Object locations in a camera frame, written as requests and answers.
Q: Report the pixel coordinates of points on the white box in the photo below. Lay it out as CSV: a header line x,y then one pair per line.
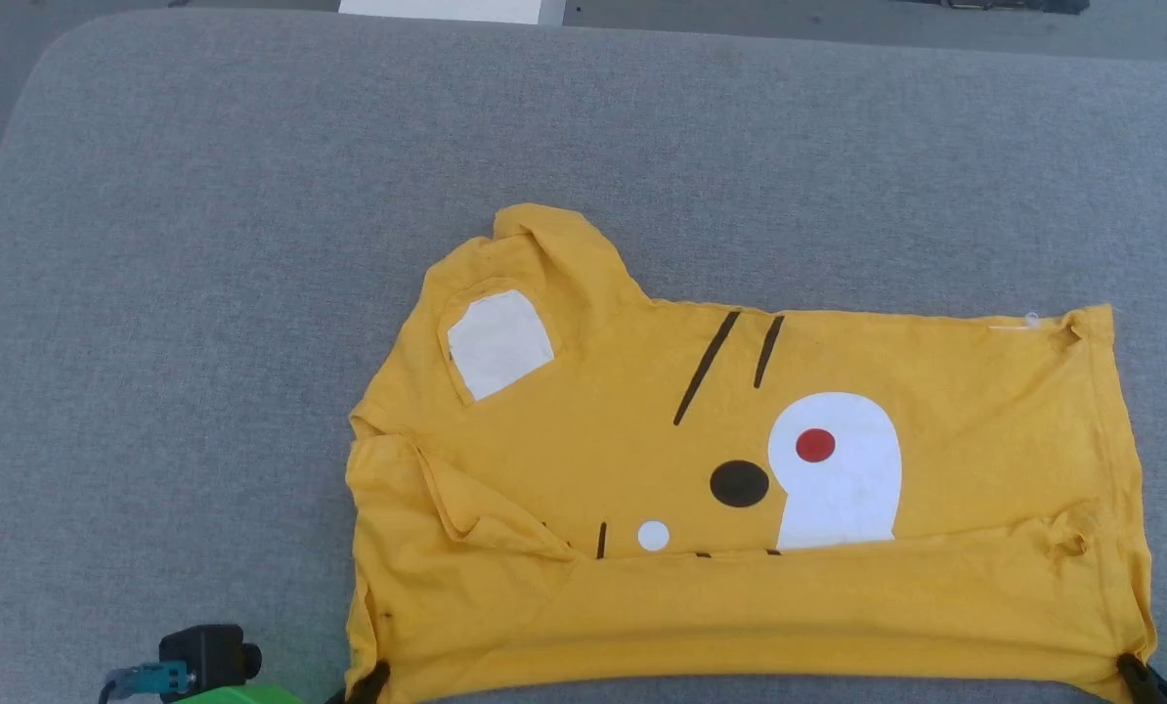
x,y
447,8

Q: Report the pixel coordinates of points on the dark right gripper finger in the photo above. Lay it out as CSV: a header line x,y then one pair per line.
x,y
1145,684

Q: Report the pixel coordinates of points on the black floor mat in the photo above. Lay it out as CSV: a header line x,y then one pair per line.
x,y
994,5

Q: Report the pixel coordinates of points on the yellow printed T-shirt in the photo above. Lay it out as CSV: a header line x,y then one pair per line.
x,y
642,606

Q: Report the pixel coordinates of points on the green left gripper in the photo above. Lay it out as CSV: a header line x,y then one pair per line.
x,y
237,696

